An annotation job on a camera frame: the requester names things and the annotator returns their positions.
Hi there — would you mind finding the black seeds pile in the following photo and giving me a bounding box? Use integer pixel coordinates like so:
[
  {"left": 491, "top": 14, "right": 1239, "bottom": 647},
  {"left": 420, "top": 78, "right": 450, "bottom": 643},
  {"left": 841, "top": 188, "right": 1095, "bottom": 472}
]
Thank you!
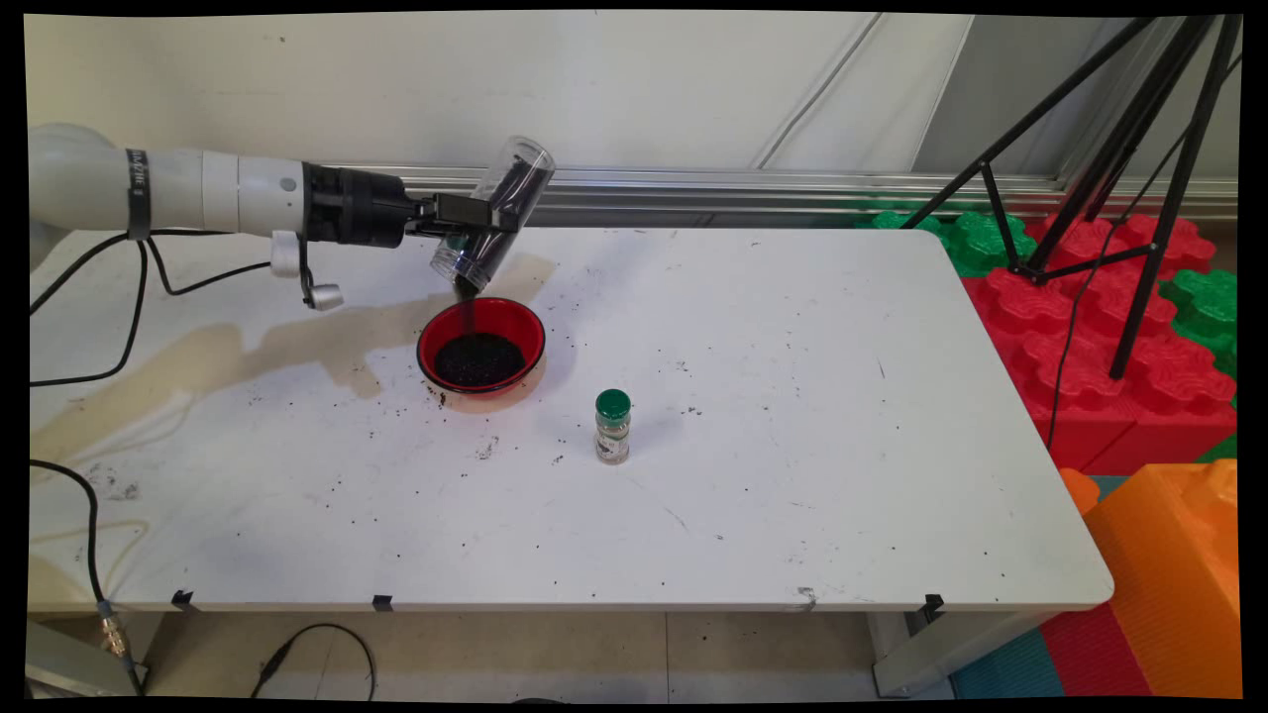
[{"left": 434, "top": 332, "right": 527, "bottom": 388}]

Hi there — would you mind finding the orange foam block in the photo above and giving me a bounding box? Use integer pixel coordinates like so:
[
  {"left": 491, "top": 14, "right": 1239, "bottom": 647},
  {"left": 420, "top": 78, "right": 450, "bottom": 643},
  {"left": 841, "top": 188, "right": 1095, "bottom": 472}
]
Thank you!
[{"left": 1060, "top": 460, "right": 1242, "bottom": 699}]

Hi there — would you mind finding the teal floor mat tile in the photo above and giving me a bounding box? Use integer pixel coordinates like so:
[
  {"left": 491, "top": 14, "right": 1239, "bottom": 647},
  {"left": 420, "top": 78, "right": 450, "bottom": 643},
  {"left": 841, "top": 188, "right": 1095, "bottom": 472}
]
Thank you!
[{"left": 949, "top": 626, "right": 1066, "bottom": 699}]

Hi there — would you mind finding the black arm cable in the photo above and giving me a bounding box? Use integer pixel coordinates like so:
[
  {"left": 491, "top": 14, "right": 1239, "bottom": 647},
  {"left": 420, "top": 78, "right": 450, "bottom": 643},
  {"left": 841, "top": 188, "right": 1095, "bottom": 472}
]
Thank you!
[{"left": 30, "top": 230, "right": 274, "bottom": 387}]

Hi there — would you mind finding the tall clear plastic jar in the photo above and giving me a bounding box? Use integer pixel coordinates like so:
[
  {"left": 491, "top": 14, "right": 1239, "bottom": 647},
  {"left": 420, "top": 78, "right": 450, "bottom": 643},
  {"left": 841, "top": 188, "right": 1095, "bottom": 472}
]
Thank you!
[{"left": 429, "top": 136, "right": 556, "bottom": 296}]

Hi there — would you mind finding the black tripod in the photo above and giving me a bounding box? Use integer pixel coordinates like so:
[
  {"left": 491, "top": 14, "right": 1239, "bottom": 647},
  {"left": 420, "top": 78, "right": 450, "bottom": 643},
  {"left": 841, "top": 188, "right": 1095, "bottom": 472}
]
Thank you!
[{"left": 899, "top": 15, "right": 1244, "bottom": 382}]

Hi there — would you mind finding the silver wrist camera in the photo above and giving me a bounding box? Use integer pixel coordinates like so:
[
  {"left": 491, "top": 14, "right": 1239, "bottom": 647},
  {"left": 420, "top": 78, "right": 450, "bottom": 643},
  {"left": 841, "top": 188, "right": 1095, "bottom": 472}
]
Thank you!
[{"left": 269, "top": 230, "right": 346, "bottom": 312}]

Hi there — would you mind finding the grey metal table leg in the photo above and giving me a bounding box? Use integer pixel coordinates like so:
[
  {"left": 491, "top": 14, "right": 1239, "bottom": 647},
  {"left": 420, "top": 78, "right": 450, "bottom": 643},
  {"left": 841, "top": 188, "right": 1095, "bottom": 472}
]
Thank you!
[
  {"left": 872, "top": 594, "right": 1061, "bottom": 699},
  {"left": 25, "top": 619, "right": 140, "bottom": 699}
]

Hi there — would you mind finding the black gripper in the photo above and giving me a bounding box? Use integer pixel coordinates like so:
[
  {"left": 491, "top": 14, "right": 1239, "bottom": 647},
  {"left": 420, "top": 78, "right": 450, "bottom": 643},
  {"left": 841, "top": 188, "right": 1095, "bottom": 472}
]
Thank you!
[{"left": 302, "top": 161, "right": 526, "bottom": 250}]

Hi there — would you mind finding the red bowl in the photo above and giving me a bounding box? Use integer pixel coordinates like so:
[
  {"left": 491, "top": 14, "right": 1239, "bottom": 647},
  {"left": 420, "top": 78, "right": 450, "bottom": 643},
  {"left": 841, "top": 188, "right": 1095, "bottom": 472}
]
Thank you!
[{"left": 416, "top": 296, "right": 548, "bottom": 410}]

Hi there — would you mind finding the black floor cable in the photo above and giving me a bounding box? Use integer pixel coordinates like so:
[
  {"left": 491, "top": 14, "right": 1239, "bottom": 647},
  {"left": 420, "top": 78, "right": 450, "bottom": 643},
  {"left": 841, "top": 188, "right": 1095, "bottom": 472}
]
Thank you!
[{"left": 250, "top": 623, "right": 377, "bottom": 701}]

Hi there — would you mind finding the green foam block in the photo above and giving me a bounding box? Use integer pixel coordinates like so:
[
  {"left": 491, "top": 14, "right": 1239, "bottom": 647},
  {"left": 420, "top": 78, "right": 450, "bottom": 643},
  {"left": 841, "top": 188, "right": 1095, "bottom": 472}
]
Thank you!
[
  {"left": 857, "top": 203, "right": 1037, "bottom": 279},
  {"left": 1157, "top": 269, "right": 1239, "bottom": 377}
]

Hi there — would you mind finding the thin black tripod cable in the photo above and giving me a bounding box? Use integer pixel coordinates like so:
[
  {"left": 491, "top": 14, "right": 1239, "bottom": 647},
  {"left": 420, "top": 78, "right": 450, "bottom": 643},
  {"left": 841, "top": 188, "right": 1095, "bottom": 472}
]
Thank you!
[{"left": 1045, "top": 54, "right": 1244, "bottom": 452}]

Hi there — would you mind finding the aluminium wall rail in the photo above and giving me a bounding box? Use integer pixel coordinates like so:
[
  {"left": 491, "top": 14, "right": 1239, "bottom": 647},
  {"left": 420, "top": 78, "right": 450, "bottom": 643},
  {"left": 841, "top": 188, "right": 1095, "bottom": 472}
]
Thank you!
[{"left": 337, "top": 163, "right": 1239, "bottom": 225}]

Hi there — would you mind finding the red floor mat tile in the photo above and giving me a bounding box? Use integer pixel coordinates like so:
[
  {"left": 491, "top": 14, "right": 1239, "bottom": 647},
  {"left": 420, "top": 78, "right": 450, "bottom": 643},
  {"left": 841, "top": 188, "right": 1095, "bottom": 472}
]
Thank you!
[{"left": 1038, "top": 602, "right": 1155, "bottom": 699}]

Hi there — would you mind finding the black cable with metal connector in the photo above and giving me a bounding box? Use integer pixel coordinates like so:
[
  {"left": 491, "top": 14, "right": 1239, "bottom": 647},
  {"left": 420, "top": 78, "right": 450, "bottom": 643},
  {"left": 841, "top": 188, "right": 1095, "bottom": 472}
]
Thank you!
[{"left": 30, "top": 458, "right": 150, "bottom": 696}]

